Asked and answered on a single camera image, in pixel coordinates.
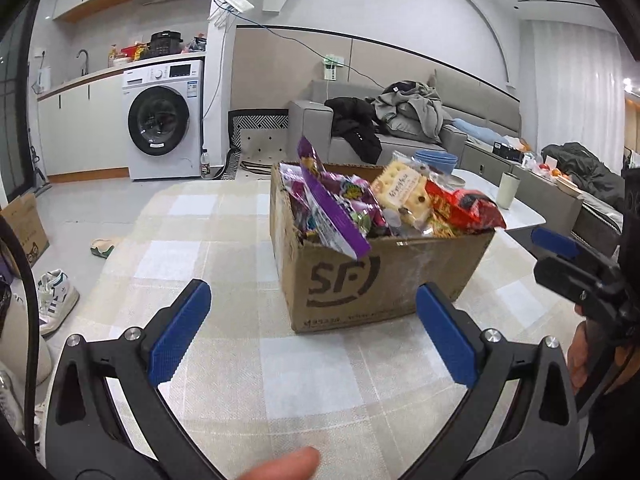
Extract person's right hand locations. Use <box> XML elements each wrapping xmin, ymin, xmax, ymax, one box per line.
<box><xmin>567</xmin><ymin>319</ymin><xmax>601</xmax><ymax>395</ymax></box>

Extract grey clothes pile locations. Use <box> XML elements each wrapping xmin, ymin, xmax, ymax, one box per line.
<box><xmin>372</xmin><ymin>80</ymin><xmax>453</xmax><ymax>145</ymax></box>

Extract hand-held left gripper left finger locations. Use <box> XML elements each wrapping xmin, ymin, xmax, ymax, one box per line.
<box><xmin>44</xmin><ymin>279</ymin><xmax>236</xmax><ymax>480</ymax></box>

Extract white cup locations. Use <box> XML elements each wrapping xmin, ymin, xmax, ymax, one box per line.
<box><xmin>496</xmin><ymin>171</ymin><xmax>521</xmax><ymax>209</ymax></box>

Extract wall socket with charger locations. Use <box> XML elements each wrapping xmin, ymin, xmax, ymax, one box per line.
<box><xmin>320</xmin><ymin>54</ymin><xmax>345</xmax><ymax>81</ymax></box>

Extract white orange noodle snack packet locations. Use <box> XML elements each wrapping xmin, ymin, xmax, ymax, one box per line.
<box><xmin>427</xmin><ymin>212</ymin><xmax>461</xmax><ymax>240</ymax></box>

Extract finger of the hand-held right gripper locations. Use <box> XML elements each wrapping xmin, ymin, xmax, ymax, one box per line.
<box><xmin>531</xmin><ymin>226</ymin><xmax>620</xmax><ymax>273</ymax></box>
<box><xmin>534</xmin><ymin>256</ymin><xmax>626</xmax><ymax>311</ymax></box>

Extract beige checkered tablecloth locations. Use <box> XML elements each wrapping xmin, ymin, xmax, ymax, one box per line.
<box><xmin>65</xmin><ymin>177</ymin><xmax>591</xmax><ymax>480</ymax></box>

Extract white sneaker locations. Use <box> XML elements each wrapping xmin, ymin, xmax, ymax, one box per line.
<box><xmin>37</xmin><ymin>269</ymin><xmax>80</xmax><ymax>337</ymax></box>

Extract white washing machine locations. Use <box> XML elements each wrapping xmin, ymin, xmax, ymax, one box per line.
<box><xmin>122</xmin><ymin>59</ymin><xmax>206</xmax><ymax>181</ymax></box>

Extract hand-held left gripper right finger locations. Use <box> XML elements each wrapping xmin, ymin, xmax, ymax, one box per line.
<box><xmin>400</xmin><ymin>282</ymin><xmax>593</xmax><ymax>480</ymax></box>

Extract white base cabinets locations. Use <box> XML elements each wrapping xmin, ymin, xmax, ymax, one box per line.
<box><xmin>36</xmin><ymin>52</ymin><xmax>207</xmax><ymax>179</ymax></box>

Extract red chip packet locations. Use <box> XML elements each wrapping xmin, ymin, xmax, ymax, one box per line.
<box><xmin>425</xmin><ymin>180</ymin><xmax>507</xmax><ymax>233</ymax></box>

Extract dark glass door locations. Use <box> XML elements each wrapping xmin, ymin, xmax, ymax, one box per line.
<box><xmin>0</xmin><ymin>5</ymin><xmax>38</xmax><ymax>196</ymax></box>

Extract white curtain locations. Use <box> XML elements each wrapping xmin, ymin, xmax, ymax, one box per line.
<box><xmin>530</xmin><ymin>20</ymin><xmax>626</xmax><ymax>151</ymax></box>

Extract blue bowl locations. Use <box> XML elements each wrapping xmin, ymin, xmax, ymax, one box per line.
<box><xmin>415</xmin><ymin>149</ymin><xmax>458</xmax><ymax>173</ymax></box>

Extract long black wall cable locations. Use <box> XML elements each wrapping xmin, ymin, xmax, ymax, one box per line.
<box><xmin>239</xmin><ymin>19</ymin><xmax>383</xmax><ymax>92</ymax></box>

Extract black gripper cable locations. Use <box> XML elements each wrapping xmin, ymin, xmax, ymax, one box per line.
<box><xmin>0</xmin><ymin>220</ymin><xmax>42</xmax><ymax>456</ymax></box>

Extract black flat box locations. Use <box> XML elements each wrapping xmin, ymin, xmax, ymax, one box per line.
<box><xmin>492</xmin><ymin>140</ymin><xmax>525</xmax><ymax>162</ymax></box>

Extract brown cardboard box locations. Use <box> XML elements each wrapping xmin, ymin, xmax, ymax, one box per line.
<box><xmin>270</xmin><ymin>160</ymin><xmax>496</xmax><ymax>333</ymax></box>

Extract light blue pillow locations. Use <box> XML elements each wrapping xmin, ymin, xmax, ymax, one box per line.
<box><xmin>450</xmin><ymin>117</ymin><xmax>506</xmax><ymax>143</ymax></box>

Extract yellow cracker packet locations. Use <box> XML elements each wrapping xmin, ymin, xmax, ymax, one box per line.
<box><xmin>371</xmin><ymin>157</ymin><xmax>433</xmax><ymax>226</ymax></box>

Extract black jacket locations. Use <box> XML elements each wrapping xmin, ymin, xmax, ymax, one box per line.
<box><xmin>325</xmin><ymin>96</ymin><xmax>383</xmax><ymax>165</ymax></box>

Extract dark coat pile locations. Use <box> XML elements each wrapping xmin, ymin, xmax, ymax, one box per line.
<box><xmin>542</xmin><ymin>142</ymin><xmax>626</xmax><ymax>211</ymax></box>

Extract grey sofa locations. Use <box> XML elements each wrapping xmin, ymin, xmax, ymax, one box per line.
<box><xmin>287</xmin><ymin>67</ymin><xmax>521</xmax><ymax>167</ymax></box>

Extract black pressure cooker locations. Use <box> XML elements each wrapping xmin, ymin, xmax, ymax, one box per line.
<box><xmin>150</xmin><ymin>31</ymin><xmax>183</xmax><ymax>57</ymax></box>

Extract person's left hand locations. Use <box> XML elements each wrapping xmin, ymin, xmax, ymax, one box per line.
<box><xmin>247</xmin><ymin>447</ymin><xmax>321</xmax><ymax>480</ymax></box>

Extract white side table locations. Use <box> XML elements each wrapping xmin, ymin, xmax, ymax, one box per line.
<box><xmin>450</xmin><ymin>169</ymin><xmax>546</xmax><ymax>233</ymax></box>

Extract black white patterned cushion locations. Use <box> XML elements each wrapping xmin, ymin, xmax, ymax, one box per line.
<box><xmin>229</xmin><ymin>109</ymin><xmax>291</xmax><ymax>181</ymax></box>

